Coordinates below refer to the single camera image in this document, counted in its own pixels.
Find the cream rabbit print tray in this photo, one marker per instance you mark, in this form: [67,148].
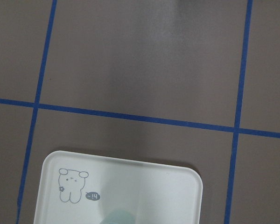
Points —
[83,189]

